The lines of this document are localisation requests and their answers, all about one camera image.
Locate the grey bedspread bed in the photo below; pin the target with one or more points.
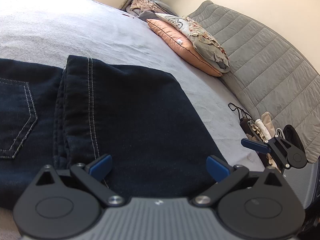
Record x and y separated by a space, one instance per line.
75 30

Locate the folded grey bedding pile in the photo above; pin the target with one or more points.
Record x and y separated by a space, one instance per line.
145 5

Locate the beige fleece garment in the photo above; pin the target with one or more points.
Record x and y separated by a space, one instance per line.
268 122

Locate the brown cream ruffled garment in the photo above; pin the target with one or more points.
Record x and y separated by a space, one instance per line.
257 133

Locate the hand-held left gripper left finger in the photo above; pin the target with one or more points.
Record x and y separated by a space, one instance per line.
101 167

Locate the pink pillow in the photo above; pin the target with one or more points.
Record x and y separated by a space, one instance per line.
175 40

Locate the small dark red object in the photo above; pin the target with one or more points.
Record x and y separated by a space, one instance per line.
126 14

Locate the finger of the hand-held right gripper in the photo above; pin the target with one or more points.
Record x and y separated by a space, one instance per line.
252 144

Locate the grey quilted headboard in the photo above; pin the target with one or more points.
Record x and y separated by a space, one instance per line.
262 55

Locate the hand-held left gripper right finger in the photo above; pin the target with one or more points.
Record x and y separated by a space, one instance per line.
216 167

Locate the grey ruffled pillow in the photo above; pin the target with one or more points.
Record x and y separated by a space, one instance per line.
207 47

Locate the dark blue jeans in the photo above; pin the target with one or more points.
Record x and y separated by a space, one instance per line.
125 105

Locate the cream fleece garment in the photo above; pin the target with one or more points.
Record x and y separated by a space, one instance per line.
260 123

